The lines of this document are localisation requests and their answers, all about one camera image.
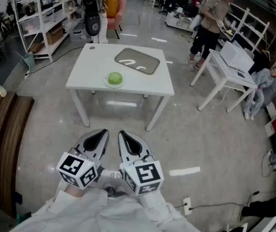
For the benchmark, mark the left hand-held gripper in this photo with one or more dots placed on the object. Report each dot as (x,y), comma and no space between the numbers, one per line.
(75,170)

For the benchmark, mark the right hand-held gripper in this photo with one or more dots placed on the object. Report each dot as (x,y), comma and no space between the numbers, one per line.
(147,175)

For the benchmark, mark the white plate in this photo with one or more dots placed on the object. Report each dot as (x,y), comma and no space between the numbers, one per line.
(114,86)

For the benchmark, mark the green cabbage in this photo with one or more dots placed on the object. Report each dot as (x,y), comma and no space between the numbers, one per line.
(115,78)

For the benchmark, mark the grey tray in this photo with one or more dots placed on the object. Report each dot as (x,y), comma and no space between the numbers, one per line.
(137,59)

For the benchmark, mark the person's right forearm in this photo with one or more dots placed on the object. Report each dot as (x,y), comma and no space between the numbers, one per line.
(152,202)

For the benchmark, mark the person's left forearm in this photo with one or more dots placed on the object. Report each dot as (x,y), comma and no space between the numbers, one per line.
(72,192)

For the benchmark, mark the person's right shoe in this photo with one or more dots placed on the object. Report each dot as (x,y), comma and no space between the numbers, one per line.
(118,174)

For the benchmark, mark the person's torso in white coat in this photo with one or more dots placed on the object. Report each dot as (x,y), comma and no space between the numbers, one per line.
(123,216)

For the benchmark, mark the white power strip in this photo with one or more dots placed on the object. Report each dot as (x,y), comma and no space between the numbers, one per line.
(26,75)
(187,205)

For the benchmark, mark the mint green bin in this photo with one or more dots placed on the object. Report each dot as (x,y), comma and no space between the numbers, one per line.
(29,62)

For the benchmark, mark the white metal shelving rack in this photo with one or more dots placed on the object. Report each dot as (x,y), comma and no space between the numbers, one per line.
(55,46)
(245,17)

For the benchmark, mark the white jug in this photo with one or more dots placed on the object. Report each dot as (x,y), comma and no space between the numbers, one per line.
(2,92)

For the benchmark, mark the small flat cardboard box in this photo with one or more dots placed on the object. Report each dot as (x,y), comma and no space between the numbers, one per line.
(36,47)

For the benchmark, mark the large open cardboard box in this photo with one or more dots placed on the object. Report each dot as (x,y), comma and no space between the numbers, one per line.
(54,36)

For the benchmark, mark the black round backpack unit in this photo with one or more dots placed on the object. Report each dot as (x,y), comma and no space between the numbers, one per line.
(93,25)

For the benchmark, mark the white side table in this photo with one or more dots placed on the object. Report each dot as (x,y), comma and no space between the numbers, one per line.
(221,66)

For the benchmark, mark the pink orange armchair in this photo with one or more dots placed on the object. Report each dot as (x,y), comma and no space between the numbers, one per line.
(118,16)

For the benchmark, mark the white low cart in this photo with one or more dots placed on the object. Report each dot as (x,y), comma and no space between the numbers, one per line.
(176,23)

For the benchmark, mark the white boxy appliance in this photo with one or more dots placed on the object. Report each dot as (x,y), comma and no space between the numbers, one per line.
(236,57)

